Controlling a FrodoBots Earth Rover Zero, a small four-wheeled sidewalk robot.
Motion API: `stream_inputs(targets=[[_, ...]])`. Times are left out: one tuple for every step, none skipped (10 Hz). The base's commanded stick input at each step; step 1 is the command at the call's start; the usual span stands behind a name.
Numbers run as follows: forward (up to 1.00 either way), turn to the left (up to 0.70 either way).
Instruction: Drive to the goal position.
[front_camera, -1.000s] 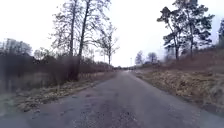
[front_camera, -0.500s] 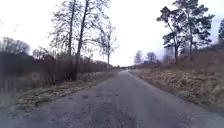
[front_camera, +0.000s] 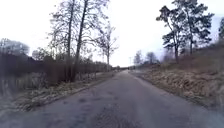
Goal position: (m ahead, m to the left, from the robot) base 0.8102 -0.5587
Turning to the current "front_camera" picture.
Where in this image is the small bare tree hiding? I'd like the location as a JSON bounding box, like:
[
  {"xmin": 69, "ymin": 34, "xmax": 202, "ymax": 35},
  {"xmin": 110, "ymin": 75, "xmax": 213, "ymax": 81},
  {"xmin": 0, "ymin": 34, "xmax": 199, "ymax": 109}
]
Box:
[{"xmin": 94, "ymin": 23, "xmax": 119, "ymax": 72}]

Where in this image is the distant bare tree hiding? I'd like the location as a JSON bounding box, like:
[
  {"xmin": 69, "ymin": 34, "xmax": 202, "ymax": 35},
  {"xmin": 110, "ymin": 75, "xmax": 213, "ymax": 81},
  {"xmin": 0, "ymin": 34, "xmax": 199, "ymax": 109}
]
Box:
[
  {"xmin": 133, "ymin": 49, "xmax": 144, "ymax": 66},
  {"xmin": 0, "ymin": 38, "xmax": 31, "ymax": 56},
  {"xmin": 145, "ymin": 51, "xmax": 158, "ymax": 65}
]

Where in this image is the grey asphalt path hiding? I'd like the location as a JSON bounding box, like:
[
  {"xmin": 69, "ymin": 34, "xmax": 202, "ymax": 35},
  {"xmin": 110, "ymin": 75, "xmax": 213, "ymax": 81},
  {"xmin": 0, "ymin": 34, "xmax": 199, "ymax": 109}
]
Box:
[{"xmin": 0, "ymin": 69, "xmax": 224, "ymax": 128}]

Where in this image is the tall bare tree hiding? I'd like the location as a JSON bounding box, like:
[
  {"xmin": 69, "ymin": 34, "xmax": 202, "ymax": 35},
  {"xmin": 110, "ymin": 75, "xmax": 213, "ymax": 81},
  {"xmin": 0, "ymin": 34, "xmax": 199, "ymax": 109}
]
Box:
[
  {"xmin": 71, "ymin": 0, "xmax": 111, "ymax": 83},
  {"xmin": 48, "ymin": 0, "xmax": 76, "ymax": 83}
]

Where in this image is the grass verge with leaves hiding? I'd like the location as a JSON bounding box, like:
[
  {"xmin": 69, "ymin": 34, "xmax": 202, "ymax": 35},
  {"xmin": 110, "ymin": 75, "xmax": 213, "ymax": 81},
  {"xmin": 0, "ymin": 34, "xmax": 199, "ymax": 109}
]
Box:
[{"xmin": 0, "ymin": 71, "xmax": 118, "ymax": 113}]

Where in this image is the dry grass slope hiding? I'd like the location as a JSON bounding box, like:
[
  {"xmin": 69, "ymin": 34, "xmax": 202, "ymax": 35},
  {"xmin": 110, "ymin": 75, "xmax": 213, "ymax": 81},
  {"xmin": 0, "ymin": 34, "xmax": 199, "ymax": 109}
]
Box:
[{"xmin": 129, "ymin": 44, "xmax": 224, "ymax": 109}]

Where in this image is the dark brown hedge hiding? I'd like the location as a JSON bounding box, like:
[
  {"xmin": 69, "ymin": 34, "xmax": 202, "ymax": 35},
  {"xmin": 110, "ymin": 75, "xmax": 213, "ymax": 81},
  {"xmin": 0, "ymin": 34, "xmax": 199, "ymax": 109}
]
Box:
[{"xmin": 0, "ymin": 51, "xmax": 116, "ymax": 88}]

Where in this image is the clump of dark pine trees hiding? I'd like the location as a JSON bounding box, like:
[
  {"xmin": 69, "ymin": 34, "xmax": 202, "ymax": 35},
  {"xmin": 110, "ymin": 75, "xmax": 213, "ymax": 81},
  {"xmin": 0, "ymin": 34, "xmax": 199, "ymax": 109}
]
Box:
[{"xmin": 155, "ymin": 0, "xmax": 215, "ymax": 64}]

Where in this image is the dark conifer tree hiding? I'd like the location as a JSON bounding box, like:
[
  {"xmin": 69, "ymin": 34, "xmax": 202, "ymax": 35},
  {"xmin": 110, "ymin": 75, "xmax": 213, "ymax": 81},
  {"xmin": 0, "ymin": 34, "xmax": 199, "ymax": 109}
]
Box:
[{"xmin": 218, "ymin": 18, "xmax": 224, "ymax": 41}]

